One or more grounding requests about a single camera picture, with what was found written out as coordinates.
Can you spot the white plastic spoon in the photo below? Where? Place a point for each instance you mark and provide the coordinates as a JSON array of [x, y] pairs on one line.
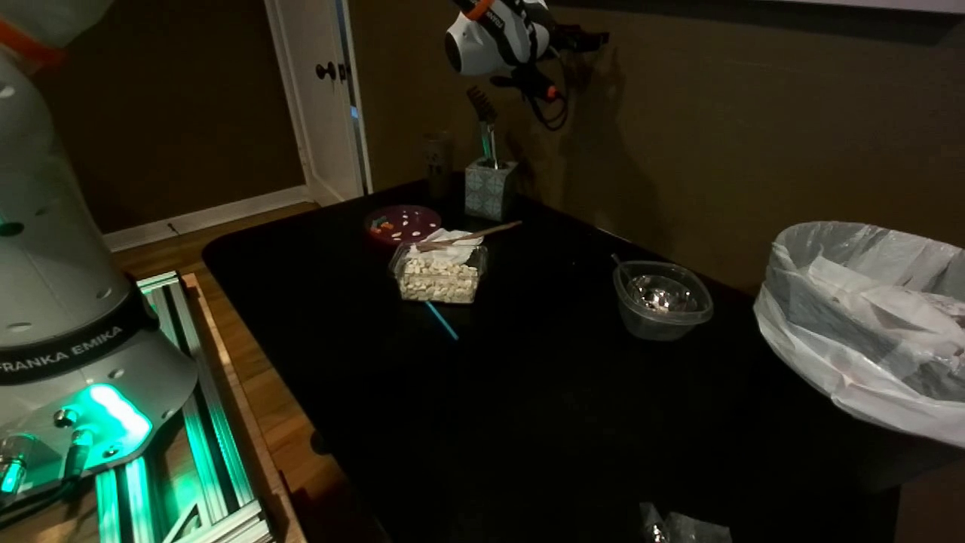
[[470, 233]]

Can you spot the white bag lined trash bin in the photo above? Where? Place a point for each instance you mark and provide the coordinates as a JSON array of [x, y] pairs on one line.
[[872, 317]]

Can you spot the grey square utensil holder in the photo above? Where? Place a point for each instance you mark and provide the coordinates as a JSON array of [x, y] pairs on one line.
[[489, 188]]

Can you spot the clear box of popcorn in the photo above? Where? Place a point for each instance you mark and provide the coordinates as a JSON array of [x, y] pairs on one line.
[[440, 268]]

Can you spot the red dotted round plate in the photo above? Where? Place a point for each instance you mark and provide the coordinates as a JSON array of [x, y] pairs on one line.
[[400, 223]]

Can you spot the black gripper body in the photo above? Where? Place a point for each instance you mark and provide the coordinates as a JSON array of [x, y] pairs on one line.
[[508, 40]]

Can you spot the black table cloth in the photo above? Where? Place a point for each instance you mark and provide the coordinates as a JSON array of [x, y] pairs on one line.
[[547, 421]]

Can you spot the clear round plastic container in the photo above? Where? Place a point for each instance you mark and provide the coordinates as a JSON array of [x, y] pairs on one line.
[[657, 299]]

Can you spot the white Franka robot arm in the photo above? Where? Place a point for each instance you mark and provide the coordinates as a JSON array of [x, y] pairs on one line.
[[59, 283]]

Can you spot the white door with handle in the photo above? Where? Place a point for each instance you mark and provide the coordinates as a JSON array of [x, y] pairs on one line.
[[314, 65]]

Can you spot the aluminium extrusion robot frame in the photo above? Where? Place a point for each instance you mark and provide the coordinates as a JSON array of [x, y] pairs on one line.
[[191, 441]]

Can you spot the crumpled foil object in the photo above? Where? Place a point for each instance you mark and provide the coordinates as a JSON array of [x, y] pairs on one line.
[[680, 530]]

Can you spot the teal drinking straw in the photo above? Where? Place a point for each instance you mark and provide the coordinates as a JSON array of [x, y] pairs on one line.
[[445, 323]]

